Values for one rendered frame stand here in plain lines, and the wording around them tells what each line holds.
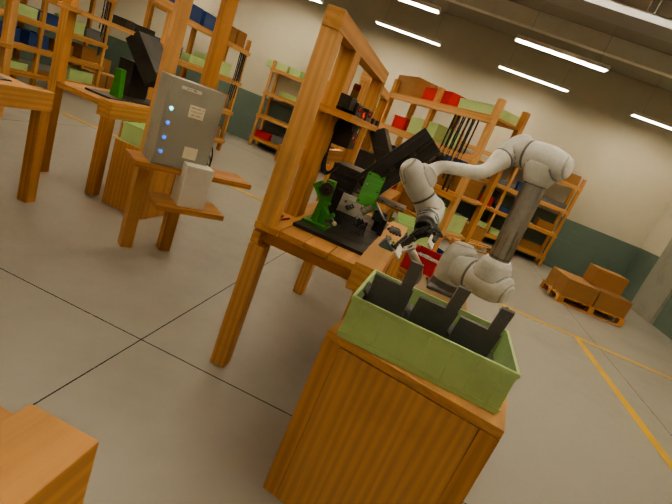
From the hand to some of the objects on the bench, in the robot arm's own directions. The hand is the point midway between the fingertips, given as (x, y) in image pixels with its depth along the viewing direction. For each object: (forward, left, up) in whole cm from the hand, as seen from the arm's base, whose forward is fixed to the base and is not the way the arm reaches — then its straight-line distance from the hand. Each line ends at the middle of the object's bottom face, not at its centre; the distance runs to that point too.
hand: (413, 249), depth 159 cm
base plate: (+35, -126, -28) cm, 134 cm away
